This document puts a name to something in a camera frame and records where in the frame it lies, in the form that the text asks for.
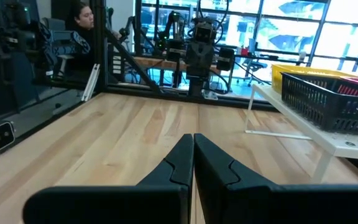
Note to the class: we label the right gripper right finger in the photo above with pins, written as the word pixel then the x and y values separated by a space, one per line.
pixel 291 205

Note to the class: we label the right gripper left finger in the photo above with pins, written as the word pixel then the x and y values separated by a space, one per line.
pixel 104 205

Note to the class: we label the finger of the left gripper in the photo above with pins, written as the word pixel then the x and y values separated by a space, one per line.
pixel 225 59
pixel 175 50

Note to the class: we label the yellow plastic basket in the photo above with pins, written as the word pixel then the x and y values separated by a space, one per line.
pixel 278 73

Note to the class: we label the black plastic basket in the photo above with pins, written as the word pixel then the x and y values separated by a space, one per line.
pixel 322 105

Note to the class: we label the red plastic basket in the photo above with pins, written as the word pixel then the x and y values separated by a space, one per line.
pixel 357 87

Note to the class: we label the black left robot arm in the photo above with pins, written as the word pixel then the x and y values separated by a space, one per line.
pixel 196 87

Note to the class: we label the background black robot arm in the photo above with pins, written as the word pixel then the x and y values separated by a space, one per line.
pixel 166 31

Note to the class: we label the grey office chair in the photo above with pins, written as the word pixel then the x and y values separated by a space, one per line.
pixel 57 40

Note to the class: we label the background wooden table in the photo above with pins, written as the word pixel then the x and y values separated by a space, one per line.
pixel 163 63

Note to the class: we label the white perforated metal shelf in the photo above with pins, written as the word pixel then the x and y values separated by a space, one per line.
pixel 337 143

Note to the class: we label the silver aluminium extrusion bar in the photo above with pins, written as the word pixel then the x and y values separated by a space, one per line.
pixel 91 82

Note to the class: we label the person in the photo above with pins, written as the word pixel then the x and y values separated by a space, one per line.
pixel 81 34

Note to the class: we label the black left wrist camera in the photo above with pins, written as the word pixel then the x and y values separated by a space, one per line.
pixel 203 31

